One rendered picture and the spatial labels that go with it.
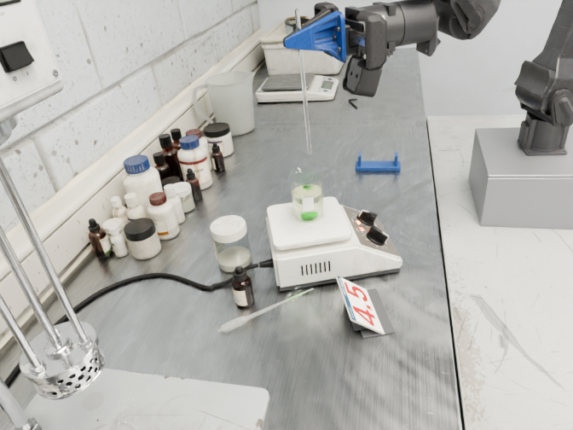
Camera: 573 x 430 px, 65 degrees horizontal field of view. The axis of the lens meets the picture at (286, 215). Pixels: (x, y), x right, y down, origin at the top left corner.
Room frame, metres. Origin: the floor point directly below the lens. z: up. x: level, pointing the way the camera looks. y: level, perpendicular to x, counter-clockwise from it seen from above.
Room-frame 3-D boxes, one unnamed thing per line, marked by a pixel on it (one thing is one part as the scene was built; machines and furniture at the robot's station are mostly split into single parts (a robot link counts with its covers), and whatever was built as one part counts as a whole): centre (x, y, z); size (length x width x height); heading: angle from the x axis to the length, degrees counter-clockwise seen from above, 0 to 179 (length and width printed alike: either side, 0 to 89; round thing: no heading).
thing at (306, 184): (0.61, -0.03, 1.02); 0.06 x 0.05 x 0.08; 25
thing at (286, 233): (0.60, -0.03, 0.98); 0.12 x 0.12 x 0.01; 4
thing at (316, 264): (0.60, -0.06, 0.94); 0.22 x 0.13 x 0.08; 94
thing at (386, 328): (0.47, -0.10, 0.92); 0.09 x 0.06 x 0.04; 4
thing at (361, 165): (0.91, -0.22, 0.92); 0.10 x 0.03 x 0.04; 76
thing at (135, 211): (0.75, 0.29, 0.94); 0.03 x 0.03 x 0.09
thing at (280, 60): (1.88, -0.17, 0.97); 0.37 x 0.31 x 0.14; 163
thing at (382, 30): (0.64, -0.13, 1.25); 0.19 x 0.08 x 0.06; 13
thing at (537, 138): (0.71, -0.46, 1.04); 0.07 x 0.07 x 0.06; 77
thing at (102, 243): (0.69, 0.35, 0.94); 0.03 x 0.03 x 0.08
